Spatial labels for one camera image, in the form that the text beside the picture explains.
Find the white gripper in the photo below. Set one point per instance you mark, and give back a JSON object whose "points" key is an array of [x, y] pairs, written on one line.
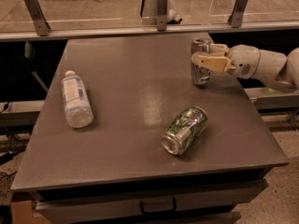
{"points": [[245, 61]]}

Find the blue silver redbull can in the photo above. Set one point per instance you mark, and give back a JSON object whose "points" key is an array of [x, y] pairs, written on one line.
{"points": [[200, 75]]}

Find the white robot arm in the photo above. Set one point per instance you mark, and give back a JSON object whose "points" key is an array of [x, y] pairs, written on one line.
{"points": [[275, 70]]}

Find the green crushed soda can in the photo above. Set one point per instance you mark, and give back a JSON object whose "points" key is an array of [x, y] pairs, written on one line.
{"points": [[185, 128]]}

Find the clear plastic water bottle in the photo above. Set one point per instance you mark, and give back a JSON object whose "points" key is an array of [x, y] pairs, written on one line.
{"points": [[77, 108]]}

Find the cardboard box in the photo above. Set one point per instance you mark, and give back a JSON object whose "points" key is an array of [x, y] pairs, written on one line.
{"points": [[22, 213]]}

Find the horizontal metal rail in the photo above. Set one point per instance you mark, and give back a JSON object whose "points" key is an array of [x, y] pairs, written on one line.
{"points": [[151, 30]]}

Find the right metal rail bracket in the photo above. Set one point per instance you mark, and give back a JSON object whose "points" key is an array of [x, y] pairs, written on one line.
{"points": [[236, 18]]}

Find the metal rail bracket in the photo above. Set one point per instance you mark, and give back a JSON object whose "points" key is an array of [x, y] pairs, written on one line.
{"points": [[37, 16], [161, 15], [236, 18]]}

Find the middle metal rail bracket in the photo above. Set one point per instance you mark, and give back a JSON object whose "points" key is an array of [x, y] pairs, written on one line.
{"points": [[161, 15]]}

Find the left metal rail bracket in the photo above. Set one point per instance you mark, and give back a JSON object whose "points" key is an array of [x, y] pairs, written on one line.
{"points": [[37, 16]]}

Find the grey drawer with black handle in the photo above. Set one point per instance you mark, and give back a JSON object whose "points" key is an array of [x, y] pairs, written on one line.
{"points": [[213, 204]]}

